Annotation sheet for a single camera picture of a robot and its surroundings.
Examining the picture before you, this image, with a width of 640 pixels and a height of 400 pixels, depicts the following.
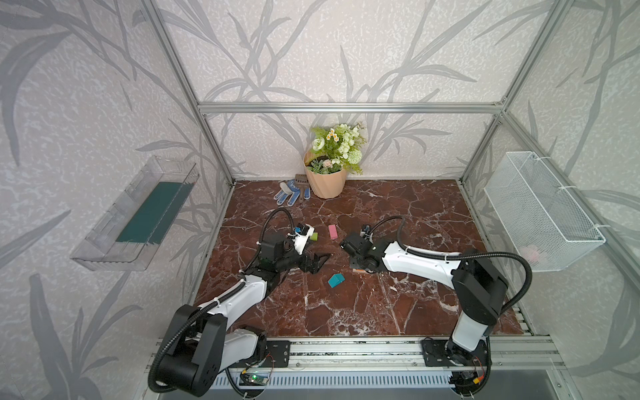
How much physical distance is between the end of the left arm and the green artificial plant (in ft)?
1.25

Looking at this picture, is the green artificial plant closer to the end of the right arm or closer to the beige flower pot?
the beige flower pot

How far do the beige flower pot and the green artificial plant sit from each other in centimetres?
1

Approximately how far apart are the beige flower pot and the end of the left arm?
0.35 metres

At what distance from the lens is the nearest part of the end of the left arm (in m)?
0.67

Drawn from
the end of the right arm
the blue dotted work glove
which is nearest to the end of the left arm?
the end of the right arm

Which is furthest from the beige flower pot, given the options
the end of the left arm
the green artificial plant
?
the end of the left arm

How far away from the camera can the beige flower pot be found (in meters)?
1.03

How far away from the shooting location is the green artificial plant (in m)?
0.96

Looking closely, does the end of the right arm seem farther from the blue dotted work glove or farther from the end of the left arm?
the blue dotted work glove
